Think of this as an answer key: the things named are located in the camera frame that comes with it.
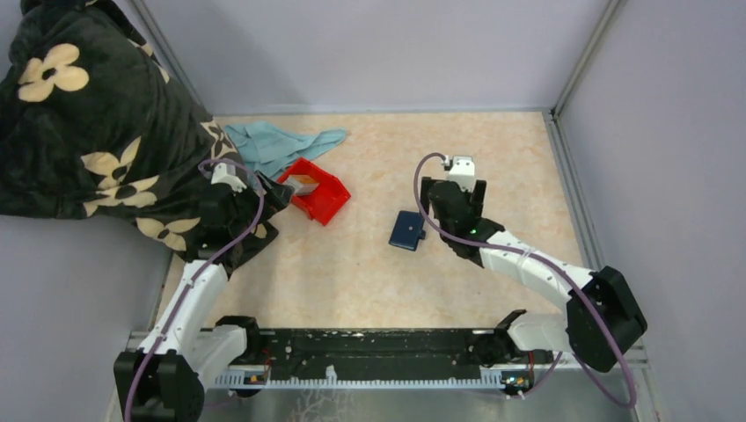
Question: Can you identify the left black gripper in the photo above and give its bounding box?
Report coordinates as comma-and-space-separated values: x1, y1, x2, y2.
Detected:
230, 170, 295, 237

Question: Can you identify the red plastic bin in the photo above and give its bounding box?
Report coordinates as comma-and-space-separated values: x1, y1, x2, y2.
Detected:
278, 158, 351, 226

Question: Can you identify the navy leather card holder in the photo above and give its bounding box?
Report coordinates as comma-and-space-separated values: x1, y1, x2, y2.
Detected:
389, 210, 426, 251

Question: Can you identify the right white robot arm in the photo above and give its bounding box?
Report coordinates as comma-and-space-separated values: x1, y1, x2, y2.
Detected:
414, 177, 648, 373

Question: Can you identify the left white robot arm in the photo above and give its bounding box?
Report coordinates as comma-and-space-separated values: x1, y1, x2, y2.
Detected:
113, 171, 292, 421

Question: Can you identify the cards stack in bin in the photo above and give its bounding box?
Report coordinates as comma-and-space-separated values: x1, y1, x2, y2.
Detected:
282, 174, 320, 196

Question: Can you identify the light blue cloth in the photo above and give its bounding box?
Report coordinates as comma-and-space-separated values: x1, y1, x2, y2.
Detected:
224, 120, 347, 179

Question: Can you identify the black floral fleece blanket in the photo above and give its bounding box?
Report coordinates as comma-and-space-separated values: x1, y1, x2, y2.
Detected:
1, 1, 242, 259

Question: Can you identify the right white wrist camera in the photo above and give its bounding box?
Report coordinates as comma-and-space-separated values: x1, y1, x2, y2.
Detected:
442, 156, 477, 193

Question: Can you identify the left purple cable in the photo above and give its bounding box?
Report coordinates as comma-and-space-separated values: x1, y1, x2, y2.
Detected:
123, 158, 266, 422

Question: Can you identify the purple cable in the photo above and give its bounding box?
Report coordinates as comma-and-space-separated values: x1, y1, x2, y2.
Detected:
123, 158, 266, 422
413, 152, 638, 409

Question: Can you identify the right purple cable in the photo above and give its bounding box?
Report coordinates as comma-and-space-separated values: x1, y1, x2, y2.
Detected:
413, 152, 638, 409

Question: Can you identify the aluminium frame post right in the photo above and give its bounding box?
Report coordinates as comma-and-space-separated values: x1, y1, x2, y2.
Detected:
552, 0, 627, 120

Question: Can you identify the aluminium frame post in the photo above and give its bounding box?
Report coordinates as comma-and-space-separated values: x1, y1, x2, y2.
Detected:
128, 0, 209, 110
552, 0, 627, 120

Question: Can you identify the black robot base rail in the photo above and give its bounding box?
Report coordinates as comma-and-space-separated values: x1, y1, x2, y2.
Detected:
214, 324, 555, 396

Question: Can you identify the aluminium frame post left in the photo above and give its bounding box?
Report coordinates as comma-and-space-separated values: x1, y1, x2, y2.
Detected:
128, 0, 209, 110

